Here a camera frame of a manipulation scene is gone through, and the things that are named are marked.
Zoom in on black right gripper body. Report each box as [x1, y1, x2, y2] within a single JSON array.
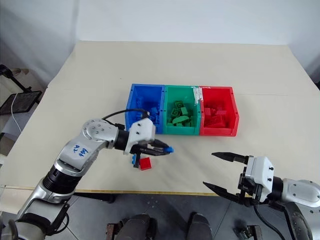
[[236, 166, 260, 208]]

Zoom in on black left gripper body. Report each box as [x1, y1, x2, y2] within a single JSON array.
[[129, 139, 158, 156]]

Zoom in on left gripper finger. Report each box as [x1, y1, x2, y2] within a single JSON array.
[[141, 147, 172, 157], [152, 139, 171, 150]]

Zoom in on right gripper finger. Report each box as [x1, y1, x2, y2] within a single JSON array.
[[202, 181, 245, 205], [211, 151, 249, 166]]

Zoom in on blue flat block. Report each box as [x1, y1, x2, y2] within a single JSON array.
[[129, 154, 140, 169]]

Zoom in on red square block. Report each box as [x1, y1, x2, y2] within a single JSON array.
[[139, 157, 153, 172]]

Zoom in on green arched block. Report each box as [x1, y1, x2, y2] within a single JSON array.
[[171, 115, 191, 126]]

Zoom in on large red block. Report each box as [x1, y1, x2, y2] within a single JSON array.
[[204, 115, 224, 129]]

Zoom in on dark rounded shape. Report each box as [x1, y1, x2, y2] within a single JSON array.
[[186, 211, 214, 240], [116, 213, 158, 240]]

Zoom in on blue plastic bin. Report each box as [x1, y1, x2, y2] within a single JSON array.
[[125, 83, 166, 135]]

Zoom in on green plastic bin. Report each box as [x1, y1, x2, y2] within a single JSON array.
[[162, 84, 202, 136]]

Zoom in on white tape strip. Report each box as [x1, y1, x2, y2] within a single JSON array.
[[191, 86, 204, 104]]

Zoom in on red plastic bin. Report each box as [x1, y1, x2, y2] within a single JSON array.
[[199, 86, 240, 138]]

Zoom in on black stand with mesh base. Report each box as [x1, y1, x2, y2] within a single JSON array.
[[0, 64, 43, 116]]

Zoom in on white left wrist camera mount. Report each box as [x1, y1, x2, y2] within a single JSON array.
[[123, 117, 156, 155]]

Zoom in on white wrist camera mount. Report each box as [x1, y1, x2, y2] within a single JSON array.
[[243, 155, 275, 204], [123, 117, 156, 155]]

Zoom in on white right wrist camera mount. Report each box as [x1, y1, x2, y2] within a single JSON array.
[[243, 155, 275, 204]]

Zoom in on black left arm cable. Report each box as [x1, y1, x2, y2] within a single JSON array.
[[101, 108, 151, 128]]

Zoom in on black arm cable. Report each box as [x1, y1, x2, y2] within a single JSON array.
[[101, 108, 151, 128], [254, 201, 291, 237]]

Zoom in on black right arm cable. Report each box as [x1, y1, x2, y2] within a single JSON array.
[[254, 201, 291, 237]]

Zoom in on white cable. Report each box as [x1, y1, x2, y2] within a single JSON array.
[[10, 93, 23, 131]]

